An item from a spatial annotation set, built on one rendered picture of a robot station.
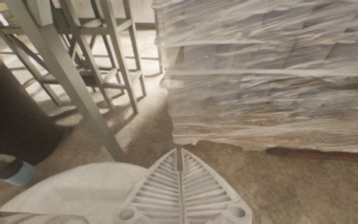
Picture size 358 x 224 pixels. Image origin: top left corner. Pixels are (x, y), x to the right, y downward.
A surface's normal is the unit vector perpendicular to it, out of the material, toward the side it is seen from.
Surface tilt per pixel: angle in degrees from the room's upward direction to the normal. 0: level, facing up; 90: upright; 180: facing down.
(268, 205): 0
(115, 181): 1
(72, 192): 69
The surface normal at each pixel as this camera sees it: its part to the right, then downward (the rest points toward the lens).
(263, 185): 0.01, -0.70
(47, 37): 0.99, 0.09
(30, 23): -0.11, 0.71
